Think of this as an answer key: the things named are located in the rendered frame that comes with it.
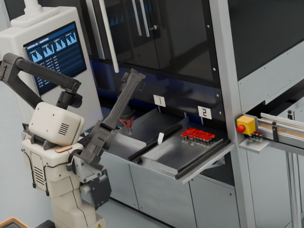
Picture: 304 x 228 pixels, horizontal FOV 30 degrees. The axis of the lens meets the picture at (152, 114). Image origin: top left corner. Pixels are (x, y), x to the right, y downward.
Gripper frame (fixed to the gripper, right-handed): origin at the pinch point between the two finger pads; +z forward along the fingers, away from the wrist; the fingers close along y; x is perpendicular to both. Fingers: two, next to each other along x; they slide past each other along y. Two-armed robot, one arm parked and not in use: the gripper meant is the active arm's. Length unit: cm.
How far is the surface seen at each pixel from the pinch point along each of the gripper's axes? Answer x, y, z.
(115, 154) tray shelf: -4.0, -21.6, 4.5
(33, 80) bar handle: 40, -22, -37
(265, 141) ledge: -77, 9, 4
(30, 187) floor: 143, 38, 95
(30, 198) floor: 132, 26, 95
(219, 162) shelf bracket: -52, 3, 17
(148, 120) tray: -1.8, 17.1, 4.6
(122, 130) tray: 5.5, 0.2, 3.1
